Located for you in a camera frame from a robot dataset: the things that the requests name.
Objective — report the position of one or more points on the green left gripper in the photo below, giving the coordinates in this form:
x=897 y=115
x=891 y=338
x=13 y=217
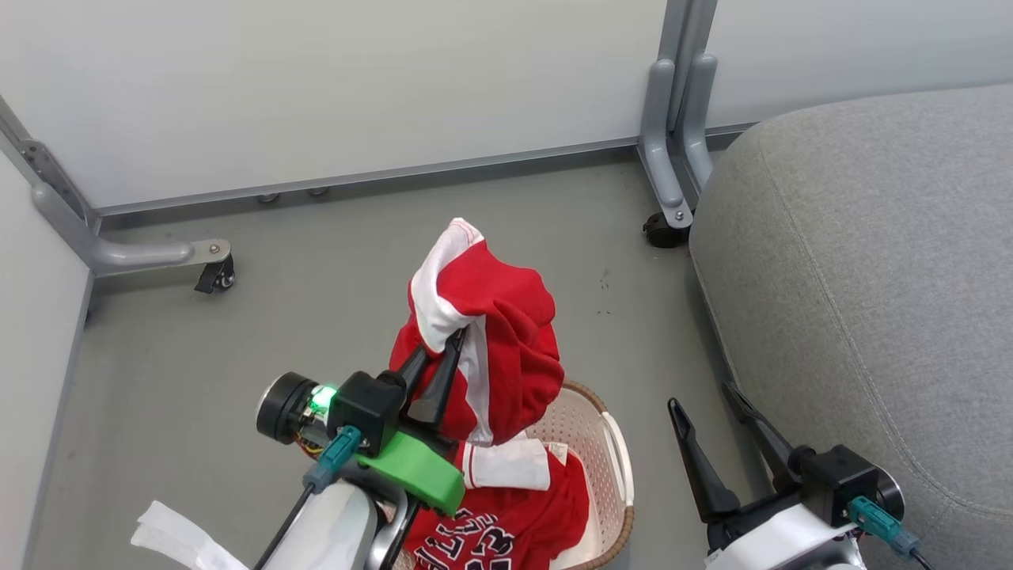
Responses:
x=419 y=475

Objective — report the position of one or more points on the grey metal partition foot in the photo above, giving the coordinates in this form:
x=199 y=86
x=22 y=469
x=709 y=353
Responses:
x=134 y=253
x=661 y=158
x=700 y=119

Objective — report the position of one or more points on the black caster wheel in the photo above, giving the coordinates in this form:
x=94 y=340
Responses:
x=218 y=275
x=663 y=231

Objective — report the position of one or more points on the black left wrist camera unit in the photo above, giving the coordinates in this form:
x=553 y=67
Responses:
x=364 y=408

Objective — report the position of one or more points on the black right wrist camera unit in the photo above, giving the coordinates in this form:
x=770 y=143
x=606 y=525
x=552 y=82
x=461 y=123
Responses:
x=843 y=483

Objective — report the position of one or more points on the teal camera connector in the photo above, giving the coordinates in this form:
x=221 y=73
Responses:
x=336 y=455
x=878 y=522

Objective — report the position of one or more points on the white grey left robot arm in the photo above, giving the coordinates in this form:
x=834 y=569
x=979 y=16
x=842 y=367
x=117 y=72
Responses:
x=332 y=530

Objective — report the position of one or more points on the teal left camera connector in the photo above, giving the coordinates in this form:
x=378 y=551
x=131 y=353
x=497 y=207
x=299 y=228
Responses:
x=336 y=455

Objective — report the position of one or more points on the teal right camera connector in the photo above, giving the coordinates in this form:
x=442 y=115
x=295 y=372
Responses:
x=878 y=522

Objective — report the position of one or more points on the grey metal floor rail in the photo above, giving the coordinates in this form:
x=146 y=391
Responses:
x=396 y=176

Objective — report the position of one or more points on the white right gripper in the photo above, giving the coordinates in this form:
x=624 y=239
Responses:
x=775 y=542

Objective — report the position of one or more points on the white fabric strip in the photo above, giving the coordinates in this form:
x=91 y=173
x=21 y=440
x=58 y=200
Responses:
x=178 y=538

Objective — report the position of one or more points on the black wrist camera unit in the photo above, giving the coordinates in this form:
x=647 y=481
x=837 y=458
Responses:
x=364 y=408
x=843 y=483

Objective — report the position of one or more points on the red white basketball jersey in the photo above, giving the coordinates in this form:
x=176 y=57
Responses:
x=506 y=348

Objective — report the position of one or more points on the grey fabric sofa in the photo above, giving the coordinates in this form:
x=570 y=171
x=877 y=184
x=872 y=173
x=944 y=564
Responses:
x=870 y=277

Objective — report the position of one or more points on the cream laundry basket brown rim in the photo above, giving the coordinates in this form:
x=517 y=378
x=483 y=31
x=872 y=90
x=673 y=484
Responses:
x=605 y=475

